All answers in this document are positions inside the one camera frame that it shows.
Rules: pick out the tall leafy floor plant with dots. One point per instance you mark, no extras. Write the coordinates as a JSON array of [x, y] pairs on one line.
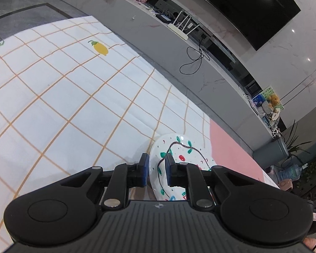
[[295, 142]]

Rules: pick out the small black box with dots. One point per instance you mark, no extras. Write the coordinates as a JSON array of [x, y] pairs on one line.
[[163, 17]]

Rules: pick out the white floral painted plate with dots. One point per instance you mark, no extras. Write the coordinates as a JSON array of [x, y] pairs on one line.
[[184, 147]]

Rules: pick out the black wall television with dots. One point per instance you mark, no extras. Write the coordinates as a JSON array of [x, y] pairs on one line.
[[239, 5]]

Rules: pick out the large water bottle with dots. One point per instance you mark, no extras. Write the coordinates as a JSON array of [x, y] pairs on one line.
[[291, 171]]

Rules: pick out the painted picture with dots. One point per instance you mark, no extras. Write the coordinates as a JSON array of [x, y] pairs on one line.
[[262, 97]]

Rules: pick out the checked lemon print tablecloth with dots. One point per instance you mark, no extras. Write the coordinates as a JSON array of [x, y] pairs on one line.
[[68, 97]]

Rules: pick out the white router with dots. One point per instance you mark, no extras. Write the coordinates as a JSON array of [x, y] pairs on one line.
[[177, 30]]

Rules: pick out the grey marble television cabinet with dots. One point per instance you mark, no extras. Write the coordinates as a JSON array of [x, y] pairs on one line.
[[173, 58]]

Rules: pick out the brown teddy bear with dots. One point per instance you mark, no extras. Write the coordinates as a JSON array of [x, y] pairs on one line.
[[274, 101]]

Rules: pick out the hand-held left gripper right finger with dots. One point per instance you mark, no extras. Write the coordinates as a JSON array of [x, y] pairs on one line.
[[169, 171]]

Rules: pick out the grey bouquet wrap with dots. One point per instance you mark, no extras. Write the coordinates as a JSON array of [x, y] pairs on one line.
[[266, 107]]

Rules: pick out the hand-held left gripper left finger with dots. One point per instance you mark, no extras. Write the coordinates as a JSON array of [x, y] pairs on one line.
[[144, 171]]

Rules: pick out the grey trash bin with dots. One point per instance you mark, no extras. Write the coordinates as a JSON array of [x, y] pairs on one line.
[[271, 151]]

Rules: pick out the small pink heater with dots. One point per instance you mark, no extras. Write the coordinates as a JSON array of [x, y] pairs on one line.
[[286, 185]]

